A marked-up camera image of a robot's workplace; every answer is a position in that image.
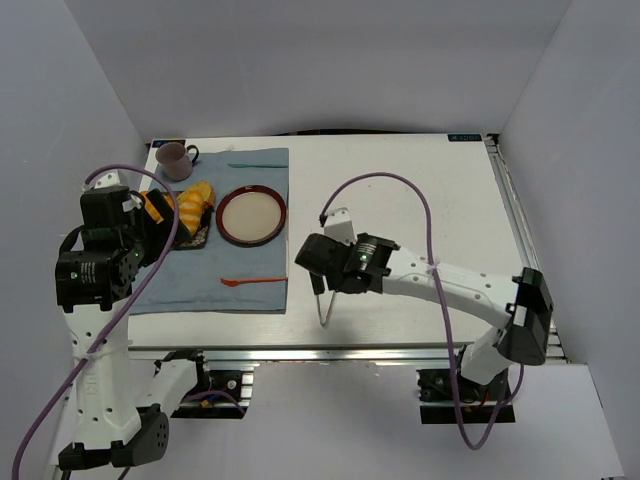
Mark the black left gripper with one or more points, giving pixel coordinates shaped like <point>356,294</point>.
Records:
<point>163,220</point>

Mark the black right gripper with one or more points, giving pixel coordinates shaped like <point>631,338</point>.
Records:
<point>316,270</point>

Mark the metal tongs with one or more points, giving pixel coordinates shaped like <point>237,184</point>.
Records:
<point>324,309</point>

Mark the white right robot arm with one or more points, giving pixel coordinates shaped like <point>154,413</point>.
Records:
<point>517,309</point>

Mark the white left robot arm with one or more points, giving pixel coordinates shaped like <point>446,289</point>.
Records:
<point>122,232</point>

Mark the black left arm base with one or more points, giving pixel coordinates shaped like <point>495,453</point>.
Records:
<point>217,393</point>

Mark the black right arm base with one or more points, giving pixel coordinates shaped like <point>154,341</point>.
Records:
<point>477,401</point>

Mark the round orange bread roll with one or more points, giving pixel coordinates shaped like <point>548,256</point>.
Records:
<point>159,205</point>

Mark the orange striped bread roll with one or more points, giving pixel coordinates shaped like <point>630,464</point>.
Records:
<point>191,205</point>

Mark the black patterned square tray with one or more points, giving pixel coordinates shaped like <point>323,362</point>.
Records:
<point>185,240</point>

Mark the blue cloth placemat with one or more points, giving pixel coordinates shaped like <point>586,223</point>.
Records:
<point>242,264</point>

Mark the purple mug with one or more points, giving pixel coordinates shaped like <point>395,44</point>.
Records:
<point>177,160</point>

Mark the red rimmed round plate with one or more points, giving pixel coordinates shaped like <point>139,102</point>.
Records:
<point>251,216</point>

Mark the aluminium table frame rail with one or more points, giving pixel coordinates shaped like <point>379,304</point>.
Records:
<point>255,355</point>

